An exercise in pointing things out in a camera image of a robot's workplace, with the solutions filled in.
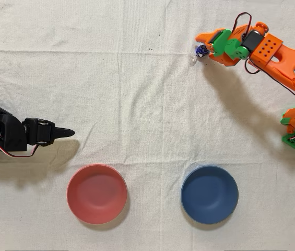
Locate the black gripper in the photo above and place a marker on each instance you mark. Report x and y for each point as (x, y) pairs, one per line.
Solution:
(43, 132)

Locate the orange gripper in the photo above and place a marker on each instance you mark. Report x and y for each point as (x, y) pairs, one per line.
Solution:
(220, 41)

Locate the blue candy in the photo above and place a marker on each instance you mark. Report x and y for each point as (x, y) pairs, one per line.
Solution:
(201, 51)

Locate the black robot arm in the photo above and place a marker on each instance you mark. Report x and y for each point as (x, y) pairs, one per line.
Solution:
(9, 133)

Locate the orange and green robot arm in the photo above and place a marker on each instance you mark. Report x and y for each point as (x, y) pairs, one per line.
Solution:
(288, 62)

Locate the red bowl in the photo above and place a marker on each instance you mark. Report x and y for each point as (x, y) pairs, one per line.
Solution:
(97, 194)

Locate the blue bowl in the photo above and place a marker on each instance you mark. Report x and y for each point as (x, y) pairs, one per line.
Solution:
(210, 194)

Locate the white tablecloth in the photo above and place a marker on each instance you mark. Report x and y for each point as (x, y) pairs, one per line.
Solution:
(147, 104)

